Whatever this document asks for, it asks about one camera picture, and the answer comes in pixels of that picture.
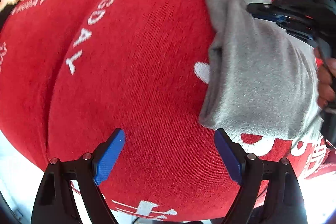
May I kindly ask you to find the person's right hand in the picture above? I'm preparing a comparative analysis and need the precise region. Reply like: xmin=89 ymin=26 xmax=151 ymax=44
xmin=317 ymin=58 xmax=335 ymax=108

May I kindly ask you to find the grey knit sweater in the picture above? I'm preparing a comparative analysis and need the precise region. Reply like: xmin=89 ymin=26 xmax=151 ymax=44
xmin=199 ymin=0 xmax=321 ymax=141

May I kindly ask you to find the red printed bed blanket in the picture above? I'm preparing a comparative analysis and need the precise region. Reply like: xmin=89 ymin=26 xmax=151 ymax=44
xmin=1 ymin=0 xmax=335 ymax=221

